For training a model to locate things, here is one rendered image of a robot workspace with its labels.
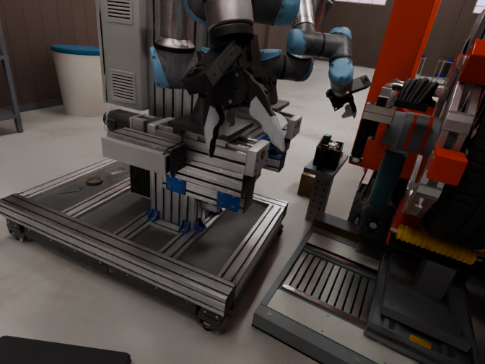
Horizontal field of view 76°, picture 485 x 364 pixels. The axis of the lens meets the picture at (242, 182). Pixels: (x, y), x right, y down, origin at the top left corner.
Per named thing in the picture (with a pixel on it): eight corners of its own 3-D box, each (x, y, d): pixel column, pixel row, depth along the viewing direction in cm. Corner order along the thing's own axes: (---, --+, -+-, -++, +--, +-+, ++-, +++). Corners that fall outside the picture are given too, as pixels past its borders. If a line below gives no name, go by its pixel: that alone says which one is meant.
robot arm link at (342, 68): (353, 53, 97) (354, 79, 96) (353, 68, 107) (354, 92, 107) (327, 56, 100) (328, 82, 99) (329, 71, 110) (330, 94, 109)
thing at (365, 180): (363, 219, 188) (374, 186, 178) (347, 213, 192) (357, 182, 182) (395, 133, 388) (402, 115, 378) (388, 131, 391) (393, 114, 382)
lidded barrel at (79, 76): (89, 103, 413) (83, 44, 381) (124, 112, 394) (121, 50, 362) (47, 111, 361) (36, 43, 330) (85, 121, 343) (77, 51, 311)
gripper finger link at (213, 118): (226, 153, 60) (244, 110, 56) (206, 158, 56) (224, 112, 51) (215, 144, 61) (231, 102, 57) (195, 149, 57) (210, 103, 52)
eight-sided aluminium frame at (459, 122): (419, 242, 98) (503, 59, 74) (397, 235, 100) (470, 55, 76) (421, 183, 142) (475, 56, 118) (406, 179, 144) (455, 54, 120)
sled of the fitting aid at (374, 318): (466, 386, 109) (478, 369, 105) (362, 335, 123) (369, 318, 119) (455, 296, 149) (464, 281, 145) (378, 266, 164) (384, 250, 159)
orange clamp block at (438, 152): (455, 175, 87) (457, 187, 80) (424, 167, 90) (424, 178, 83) (465, 152, 84) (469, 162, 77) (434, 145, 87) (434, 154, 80)
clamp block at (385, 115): (390, 124, 97) (396, 107, 95) (361, 118, 101) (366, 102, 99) (392, 121, 101) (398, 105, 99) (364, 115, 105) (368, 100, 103)
